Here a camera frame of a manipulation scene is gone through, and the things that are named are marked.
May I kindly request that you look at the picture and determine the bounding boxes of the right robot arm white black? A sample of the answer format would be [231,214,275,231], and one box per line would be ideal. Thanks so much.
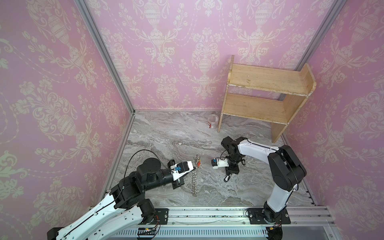
[212,137,307,224]

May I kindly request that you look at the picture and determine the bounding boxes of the aluminium corner post left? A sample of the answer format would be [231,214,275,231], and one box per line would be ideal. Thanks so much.
[74,0,135,116]

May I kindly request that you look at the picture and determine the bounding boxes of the wooden two-tier shelf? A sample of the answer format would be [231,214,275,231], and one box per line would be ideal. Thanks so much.
[217,54,317,144]

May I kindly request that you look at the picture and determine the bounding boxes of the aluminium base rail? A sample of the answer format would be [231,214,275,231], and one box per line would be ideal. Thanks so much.
[78,205,337,240]

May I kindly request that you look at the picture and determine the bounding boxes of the aluminium corner post right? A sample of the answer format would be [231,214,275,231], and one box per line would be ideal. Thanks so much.
[277,0,347,101]

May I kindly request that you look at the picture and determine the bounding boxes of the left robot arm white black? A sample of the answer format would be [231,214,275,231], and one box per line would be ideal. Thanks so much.
[47,158,195,240]

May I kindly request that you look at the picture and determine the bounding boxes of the clear plastic cup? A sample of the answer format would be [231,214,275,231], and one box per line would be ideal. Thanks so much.
[208,114,220,129]

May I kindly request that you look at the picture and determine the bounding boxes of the aluminium corner post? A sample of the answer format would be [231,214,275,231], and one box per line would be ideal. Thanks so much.
[277,0,347,101]
[74,0,135,116]

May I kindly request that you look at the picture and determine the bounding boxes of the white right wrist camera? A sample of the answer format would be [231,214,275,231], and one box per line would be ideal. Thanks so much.
[211,158,229,169]

